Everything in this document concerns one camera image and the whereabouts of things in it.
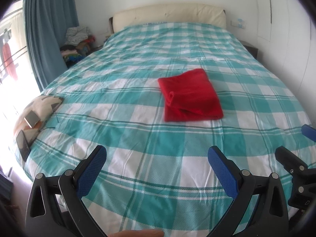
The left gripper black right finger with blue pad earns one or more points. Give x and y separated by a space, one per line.
258 205

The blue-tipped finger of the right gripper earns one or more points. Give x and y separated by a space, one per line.
309 132

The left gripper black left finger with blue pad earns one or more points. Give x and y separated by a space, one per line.
55 206

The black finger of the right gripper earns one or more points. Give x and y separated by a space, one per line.
290 162

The red knit sweater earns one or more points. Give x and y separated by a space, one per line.
190 96

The pile of clothes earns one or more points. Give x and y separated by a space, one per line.
77 46

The bare hand at bottom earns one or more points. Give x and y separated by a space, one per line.
139 233

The patterned cream cushion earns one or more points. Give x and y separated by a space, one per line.
33 118

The white wardrobe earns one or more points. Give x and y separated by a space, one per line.
285 41

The teal white plaid bedspread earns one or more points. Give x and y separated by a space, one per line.
157 174

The red garment hanging outside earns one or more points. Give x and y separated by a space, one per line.
8 62

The cream padded headboard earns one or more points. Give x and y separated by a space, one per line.
169 12

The blue window curtain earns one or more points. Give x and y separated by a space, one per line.
46 23

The wall socket plate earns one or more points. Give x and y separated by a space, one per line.
239 23

